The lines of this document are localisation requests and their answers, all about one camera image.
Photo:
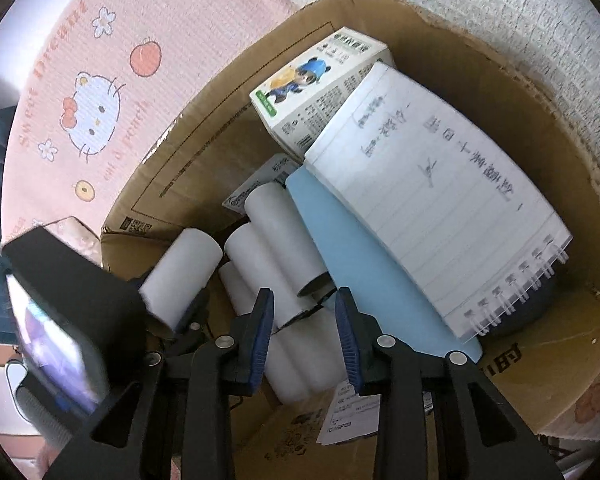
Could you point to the light blue notebook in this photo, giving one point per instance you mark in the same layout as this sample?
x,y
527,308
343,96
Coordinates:
x,y
370,270

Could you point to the brown cardboard box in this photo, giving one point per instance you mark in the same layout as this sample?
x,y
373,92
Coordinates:
x,y
205,135

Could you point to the white cartoon print carton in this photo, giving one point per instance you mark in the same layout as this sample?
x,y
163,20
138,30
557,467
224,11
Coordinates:
x,y
310,90

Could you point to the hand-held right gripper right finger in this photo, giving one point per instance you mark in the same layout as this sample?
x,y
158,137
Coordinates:
x,y
347,347

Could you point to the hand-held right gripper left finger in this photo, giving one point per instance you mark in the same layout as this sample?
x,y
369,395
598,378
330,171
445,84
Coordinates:
x,y
260,342

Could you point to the white lint roller refill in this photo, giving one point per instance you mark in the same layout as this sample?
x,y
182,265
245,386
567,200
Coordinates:
x,y
180,270

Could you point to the white printed paper tag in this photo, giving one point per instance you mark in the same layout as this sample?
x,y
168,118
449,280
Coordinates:
x,y
347,415
260,180

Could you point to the pink and white printed blanket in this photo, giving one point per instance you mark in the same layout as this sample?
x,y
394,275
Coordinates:
x,y
130,110

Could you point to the pile of white paper rolls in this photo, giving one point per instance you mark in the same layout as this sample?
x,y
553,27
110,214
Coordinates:
x,y
275,240

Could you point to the beige lace cloth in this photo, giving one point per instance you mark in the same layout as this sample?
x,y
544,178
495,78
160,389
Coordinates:
x,y
75,235

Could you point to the white spiral notebook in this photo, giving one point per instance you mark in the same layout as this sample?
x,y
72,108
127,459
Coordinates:
x,y
430,185

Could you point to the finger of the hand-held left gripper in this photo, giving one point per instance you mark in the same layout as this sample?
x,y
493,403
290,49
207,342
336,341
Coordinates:
x,y
195,317

